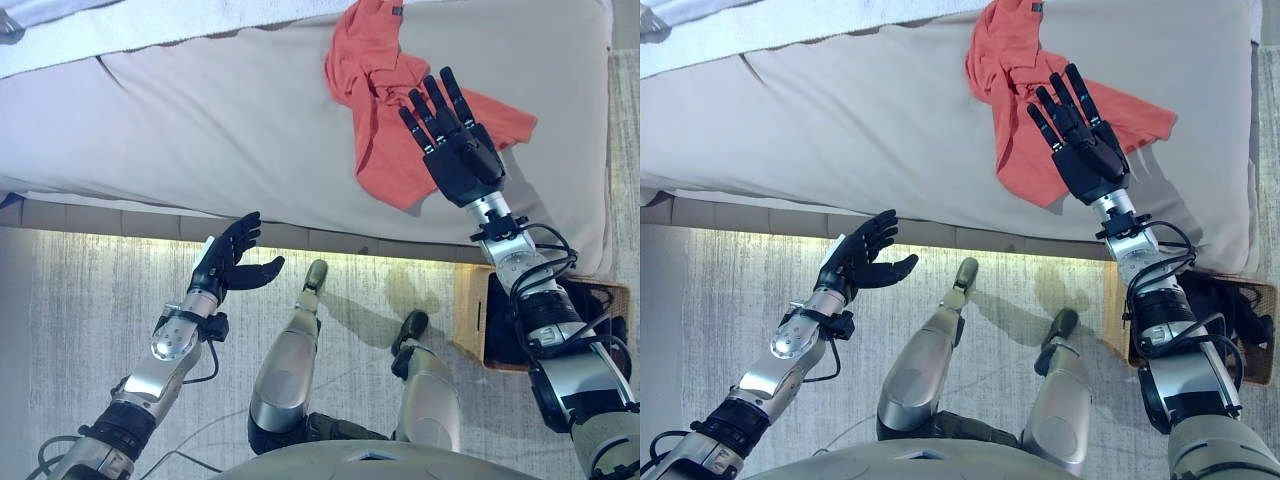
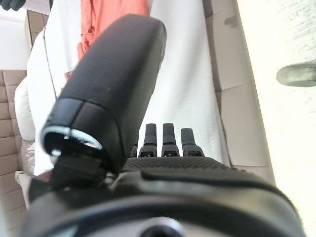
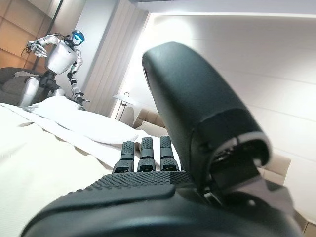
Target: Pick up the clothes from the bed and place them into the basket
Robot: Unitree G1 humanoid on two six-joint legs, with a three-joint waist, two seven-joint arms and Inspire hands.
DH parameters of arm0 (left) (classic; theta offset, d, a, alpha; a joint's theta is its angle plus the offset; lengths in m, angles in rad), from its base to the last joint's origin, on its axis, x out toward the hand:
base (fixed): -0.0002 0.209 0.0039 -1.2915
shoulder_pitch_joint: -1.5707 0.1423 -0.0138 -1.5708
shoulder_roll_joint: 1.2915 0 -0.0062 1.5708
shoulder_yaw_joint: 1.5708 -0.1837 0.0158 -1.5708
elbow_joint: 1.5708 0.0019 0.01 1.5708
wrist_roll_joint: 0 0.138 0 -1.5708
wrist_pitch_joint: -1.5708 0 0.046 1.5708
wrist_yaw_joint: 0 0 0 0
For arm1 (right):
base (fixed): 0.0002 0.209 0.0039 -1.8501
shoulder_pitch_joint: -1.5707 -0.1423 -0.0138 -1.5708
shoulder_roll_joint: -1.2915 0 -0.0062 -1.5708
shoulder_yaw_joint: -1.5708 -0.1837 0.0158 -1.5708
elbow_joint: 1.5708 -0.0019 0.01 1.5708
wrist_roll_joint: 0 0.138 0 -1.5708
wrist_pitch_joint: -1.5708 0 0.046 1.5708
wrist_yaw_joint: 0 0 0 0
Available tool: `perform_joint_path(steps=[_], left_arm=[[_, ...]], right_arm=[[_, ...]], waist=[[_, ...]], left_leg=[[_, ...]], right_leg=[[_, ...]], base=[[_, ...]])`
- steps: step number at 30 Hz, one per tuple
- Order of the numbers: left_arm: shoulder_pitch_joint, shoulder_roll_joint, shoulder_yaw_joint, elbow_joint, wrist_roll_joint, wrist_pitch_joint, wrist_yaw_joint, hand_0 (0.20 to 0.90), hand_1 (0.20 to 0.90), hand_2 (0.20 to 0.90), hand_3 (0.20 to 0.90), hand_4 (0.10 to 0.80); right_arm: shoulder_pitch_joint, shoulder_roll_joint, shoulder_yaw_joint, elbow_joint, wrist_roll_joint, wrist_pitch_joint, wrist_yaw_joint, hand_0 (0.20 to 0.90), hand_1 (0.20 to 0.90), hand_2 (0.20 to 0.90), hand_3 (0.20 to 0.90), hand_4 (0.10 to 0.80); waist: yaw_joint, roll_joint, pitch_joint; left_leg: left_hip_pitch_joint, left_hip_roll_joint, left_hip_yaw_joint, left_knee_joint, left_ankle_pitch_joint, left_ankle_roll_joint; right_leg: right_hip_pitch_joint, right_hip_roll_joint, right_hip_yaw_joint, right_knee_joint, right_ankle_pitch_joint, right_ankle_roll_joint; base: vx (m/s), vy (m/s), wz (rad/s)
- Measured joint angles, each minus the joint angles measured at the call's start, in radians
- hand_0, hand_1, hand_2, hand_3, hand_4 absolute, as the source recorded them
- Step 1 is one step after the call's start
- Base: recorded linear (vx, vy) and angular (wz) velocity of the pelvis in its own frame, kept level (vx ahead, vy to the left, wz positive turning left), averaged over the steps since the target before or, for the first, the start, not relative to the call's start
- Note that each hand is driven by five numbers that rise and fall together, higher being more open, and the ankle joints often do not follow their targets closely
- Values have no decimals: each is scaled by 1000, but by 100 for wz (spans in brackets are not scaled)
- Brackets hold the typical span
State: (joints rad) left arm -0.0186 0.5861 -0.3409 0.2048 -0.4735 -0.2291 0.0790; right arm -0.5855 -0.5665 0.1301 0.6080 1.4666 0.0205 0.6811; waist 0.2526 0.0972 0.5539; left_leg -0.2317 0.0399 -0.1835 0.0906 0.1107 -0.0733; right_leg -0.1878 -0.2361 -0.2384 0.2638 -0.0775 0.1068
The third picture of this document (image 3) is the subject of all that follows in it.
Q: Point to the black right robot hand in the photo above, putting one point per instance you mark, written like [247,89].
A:
[192,98]

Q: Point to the white bed with pillows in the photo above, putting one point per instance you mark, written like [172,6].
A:
[37,172]

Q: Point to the white bedside lamp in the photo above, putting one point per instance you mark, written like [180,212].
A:
[124,100]

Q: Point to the beige pleated curtain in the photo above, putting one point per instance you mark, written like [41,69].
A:
[116,49]

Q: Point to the white duvet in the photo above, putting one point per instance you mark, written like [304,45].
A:
[74,113]

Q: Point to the silver humanoid robot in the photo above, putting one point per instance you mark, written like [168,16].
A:
[59,56]

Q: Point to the dark grey upholstered seat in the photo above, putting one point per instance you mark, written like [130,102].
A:
[10,86]

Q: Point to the bed with upholstered frame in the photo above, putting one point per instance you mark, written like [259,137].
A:
[37,172]

